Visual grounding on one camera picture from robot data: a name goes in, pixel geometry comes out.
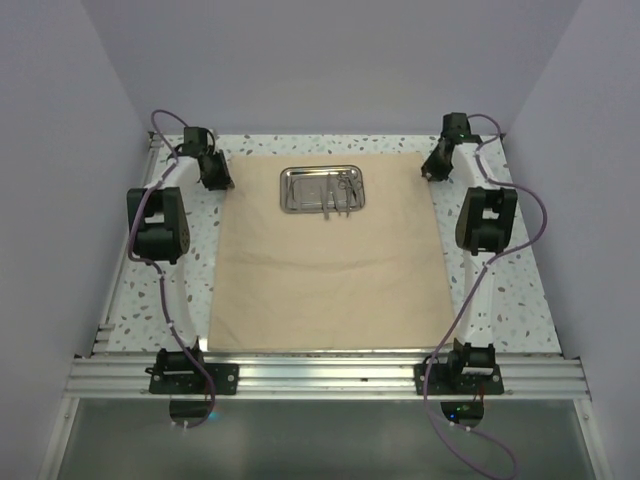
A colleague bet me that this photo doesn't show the steel tweezers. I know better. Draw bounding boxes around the steel tweezers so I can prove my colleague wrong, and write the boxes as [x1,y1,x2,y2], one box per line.
[285,175,297,211]

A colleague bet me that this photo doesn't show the steel scalpel handle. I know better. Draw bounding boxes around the steel scalpel handle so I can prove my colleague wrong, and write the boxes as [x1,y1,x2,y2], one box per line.
[322,174,331,221]
[328,174,340,213]

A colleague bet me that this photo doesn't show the beige cloth wrap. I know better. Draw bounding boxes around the beige cloth wrap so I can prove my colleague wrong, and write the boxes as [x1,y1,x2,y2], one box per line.
[207,153,454,352]

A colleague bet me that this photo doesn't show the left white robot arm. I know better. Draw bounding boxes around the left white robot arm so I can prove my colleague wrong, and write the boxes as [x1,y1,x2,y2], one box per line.
[126,126,235,393]

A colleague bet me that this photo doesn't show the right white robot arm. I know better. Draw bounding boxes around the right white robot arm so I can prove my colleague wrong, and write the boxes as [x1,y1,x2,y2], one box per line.
[421,112,518,393]

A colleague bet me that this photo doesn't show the steel surgical scissors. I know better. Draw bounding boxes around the steel surgical scissors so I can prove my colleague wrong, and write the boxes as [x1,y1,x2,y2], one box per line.
[347,170,363,209]

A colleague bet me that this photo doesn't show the stainless steel tray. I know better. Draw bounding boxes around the stainless steel tray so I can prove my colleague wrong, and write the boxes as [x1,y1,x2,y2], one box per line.
[279,165,366,215]

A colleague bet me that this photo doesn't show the steel forceps with rings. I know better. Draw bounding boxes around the steel forceps with rings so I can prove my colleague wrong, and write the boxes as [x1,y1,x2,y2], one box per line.
[338,173,353,217]

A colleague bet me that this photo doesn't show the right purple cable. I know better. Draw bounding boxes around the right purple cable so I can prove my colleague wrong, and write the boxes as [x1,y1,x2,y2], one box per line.
[420,112,550,480]

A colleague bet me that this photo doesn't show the purple cable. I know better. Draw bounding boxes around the purple cable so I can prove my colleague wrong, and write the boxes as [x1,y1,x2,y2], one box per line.
[420,112,550,480]
[127,108,217,429]

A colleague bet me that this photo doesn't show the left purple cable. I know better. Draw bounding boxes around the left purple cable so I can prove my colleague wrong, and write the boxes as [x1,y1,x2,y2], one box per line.
[127,108,217,429]

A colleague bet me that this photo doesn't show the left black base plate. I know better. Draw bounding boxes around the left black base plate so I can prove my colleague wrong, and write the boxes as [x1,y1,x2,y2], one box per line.
[145,349,240,396]

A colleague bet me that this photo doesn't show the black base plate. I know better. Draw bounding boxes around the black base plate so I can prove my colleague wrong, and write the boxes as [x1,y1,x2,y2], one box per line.
[413,340,505,396]
[145,349,240,396]

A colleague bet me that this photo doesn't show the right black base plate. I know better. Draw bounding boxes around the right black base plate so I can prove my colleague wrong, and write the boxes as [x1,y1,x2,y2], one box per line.
[413,340,505,396]

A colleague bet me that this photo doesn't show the aluminium mounting rail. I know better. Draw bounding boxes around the aluminium mounting rail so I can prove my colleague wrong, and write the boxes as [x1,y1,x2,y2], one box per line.
[63,350,591,400]

